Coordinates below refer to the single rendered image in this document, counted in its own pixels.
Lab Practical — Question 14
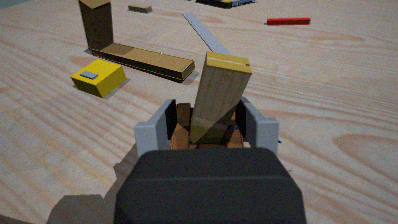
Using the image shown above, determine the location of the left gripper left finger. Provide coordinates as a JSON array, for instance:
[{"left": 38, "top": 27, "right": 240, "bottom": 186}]
[{"left": 133, "top": 99, "right": 177, "bottom": 160}]

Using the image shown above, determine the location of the black sliding bevel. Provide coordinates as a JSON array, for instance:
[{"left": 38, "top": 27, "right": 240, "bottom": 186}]
[{"left": 196, "top": 0, "right": 253, "bottom": 9}]

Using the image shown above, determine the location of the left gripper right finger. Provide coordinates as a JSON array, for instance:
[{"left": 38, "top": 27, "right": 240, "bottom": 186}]
[{"left": 235, "top": 96, "right": 280, "bottom": 156}]

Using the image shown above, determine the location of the red rectangular bar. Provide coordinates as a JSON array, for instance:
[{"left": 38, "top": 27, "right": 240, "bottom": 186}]
[{"left": 267, "top": 18, "right": 311, "bottom": 25}]

